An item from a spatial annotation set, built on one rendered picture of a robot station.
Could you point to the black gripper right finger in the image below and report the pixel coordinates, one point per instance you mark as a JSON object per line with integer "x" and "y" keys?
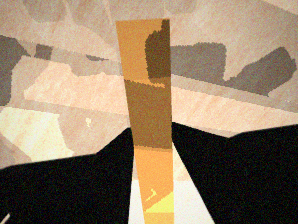
{"x": 219, "y": 166}

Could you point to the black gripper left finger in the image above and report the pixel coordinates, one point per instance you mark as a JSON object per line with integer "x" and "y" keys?
{"x": 105, "y": 177}

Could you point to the orange bar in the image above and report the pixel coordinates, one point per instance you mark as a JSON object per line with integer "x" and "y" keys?
{"x": 144, "y": 46}

